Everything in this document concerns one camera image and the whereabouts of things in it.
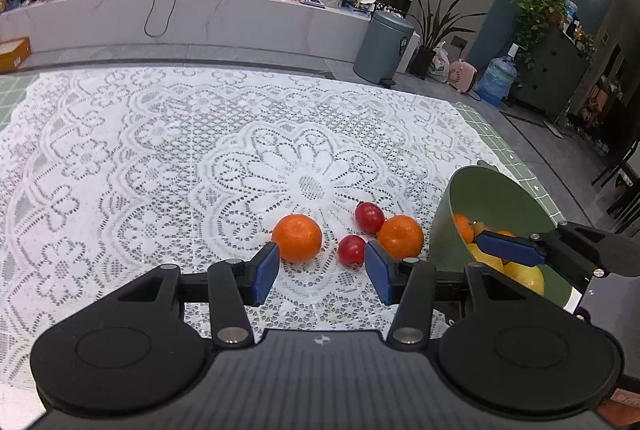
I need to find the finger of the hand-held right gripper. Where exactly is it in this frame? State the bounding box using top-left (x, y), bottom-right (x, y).
top-left (476, 221), bottom-right (626, 291)

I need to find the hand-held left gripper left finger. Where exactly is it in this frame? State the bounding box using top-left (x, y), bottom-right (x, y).
top-left (112, 241), bottom-right (281, 350)

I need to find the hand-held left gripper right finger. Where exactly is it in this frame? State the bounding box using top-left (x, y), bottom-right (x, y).
top-left (365, 240), bottom-right (531, 352)

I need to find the yellow lemon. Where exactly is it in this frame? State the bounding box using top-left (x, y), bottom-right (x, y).
top-left (467, 244), bottom-right (506, 273)
top-left (502, 261), bottom-right (546, 297)

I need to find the small red tomato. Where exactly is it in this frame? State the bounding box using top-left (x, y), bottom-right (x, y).
top-left (355, 202), bottom-right (386, 235)
top-left (337, 235), bottom-right (367, 267)

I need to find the green colander bowl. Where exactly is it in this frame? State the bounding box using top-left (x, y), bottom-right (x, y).
top-left (429, 160), bottom-right (573, 313)

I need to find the black dining chair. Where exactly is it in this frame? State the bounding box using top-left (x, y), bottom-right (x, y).
top-left (592, 145), bottom-right (640, 236)

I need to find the white lace tablecloth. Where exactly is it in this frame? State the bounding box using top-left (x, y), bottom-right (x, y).
top-left (0, 67), bottom-right (511, 426)

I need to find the blue water jug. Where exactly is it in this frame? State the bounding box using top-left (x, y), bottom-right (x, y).
top-left (475, 45), bottom-right (518, 107)

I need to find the pink bag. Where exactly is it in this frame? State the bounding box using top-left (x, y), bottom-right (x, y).
top-left (447, 58), bottom-right (481, 96)

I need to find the dark grey cabinet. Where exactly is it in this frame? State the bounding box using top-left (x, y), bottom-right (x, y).
top-left (510, 27), bottom-right (591, 118)

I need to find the white plastic bag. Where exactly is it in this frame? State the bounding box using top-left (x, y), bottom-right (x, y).
top-left (427, 42), bottom-right (451, 83)

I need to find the potted long-leaf plant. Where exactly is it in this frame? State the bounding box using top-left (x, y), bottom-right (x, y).
top-left (407, 0), bottom-right (488, 81)

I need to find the grey pedal trash bin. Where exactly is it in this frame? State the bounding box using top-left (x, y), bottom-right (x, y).
top-left (353, 10), bottom-right (416, 86)

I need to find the leafy green potted plant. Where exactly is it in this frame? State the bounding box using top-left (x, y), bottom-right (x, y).
top-left (512, 0), bottom-right (568, 56)

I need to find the white television counter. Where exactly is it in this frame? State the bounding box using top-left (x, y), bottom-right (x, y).
top-left (0, 0), bottom-right (373, 66)

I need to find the orange cardboard box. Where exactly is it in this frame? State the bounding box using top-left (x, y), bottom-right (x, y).
top-left (0, 37), bottom-right (32, 73)

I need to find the black cable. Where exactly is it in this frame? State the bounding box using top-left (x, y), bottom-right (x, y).
top-left (145, 0), bottom-right (181, 38)

